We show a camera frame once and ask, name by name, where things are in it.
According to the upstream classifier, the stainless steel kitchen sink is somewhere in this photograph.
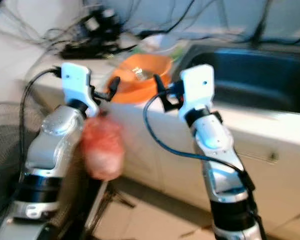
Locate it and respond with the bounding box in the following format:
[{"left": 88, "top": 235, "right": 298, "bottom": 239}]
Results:
[{"left": 175, "top": 42, "right": 300, "bottom": 116}]

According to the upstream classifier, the white sink counter cabinet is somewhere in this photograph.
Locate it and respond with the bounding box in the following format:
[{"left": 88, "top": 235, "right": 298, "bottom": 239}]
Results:
[{"left": 30, "top": 80, "right": 300, "bottom": 240}]

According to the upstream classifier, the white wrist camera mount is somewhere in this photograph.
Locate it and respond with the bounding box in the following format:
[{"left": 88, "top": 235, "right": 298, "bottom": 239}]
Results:
[
  {"left": 178, "top": 64, "right": 216, "bottom": 123},
  {"left": 61, "top": 62, "right": 100, "bottom": 117}
]

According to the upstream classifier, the wire grille floor fan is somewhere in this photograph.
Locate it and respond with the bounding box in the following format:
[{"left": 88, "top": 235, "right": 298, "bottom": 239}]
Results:
[{"left": 0, "top": 102, "right": 41, "bottom": 240}]

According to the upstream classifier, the orange plastic bowl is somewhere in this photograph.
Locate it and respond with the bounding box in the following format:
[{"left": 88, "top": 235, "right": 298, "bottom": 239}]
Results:
[{"left": 106, "top": 53, "right": 173, "bottom": 96}]

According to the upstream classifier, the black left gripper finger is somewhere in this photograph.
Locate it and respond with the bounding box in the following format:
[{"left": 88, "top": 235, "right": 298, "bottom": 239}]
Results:
[{"left": 107, "top": 76, "right": 122, "bottom": 101}]

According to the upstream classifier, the orange plastic bag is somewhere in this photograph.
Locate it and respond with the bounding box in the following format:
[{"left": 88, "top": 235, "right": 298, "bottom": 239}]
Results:
[{"left": 80, "top": 115, "right": 126, "bottom": 182}]

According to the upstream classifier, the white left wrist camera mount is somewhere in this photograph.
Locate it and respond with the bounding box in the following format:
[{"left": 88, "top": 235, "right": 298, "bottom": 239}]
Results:
[{"left": 61, "top": 62, "right": 100, "bottom": 117}]

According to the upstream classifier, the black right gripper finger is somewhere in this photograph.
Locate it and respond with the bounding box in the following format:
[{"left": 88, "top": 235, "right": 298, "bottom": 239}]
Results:
[{"left": 153, "top": 74, "right": 167, "bottom": 99}]

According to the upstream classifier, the black labelled power brick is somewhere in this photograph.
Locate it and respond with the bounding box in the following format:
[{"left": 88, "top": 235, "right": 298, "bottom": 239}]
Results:
[{"left": 80, "top": 9, "right": 118, "bottom": 43}]

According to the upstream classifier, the white ceramic bowl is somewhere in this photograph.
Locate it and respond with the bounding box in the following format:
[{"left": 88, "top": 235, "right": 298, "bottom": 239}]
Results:
[{"left": 137, "top": 35, "right": 176, "bottom": 53}]

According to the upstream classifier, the black power strip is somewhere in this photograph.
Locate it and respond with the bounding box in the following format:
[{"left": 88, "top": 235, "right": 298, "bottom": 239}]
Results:
[{"left": 60, "top": 44, "right": 121, "bottom": 60}]

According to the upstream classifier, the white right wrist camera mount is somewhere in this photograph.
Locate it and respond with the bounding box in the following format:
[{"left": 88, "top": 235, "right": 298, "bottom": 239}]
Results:
[{"left": 178, "top": 64, "right": 216, "bottom": 123}]

